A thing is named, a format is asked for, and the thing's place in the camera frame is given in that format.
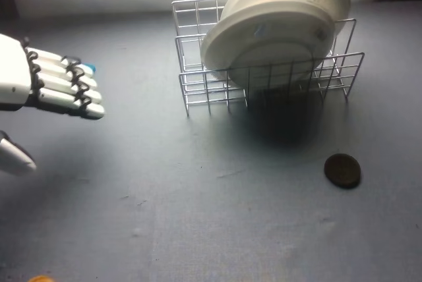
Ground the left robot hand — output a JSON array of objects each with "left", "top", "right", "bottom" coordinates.
[{"left": 0, "top": 33, "right": 106, "bottom": 177}]

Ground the dark chocolate sandwich cookie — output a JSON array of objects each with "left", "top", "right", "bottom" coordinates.
[{"left": 324, "top": 153, "right": 362, "bottom": 190}]

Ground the silver wire dish rack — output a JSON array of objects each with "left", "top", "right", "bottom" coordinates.
[{"left": 167, "top": 0, "right": 366, "bottom": 117}]

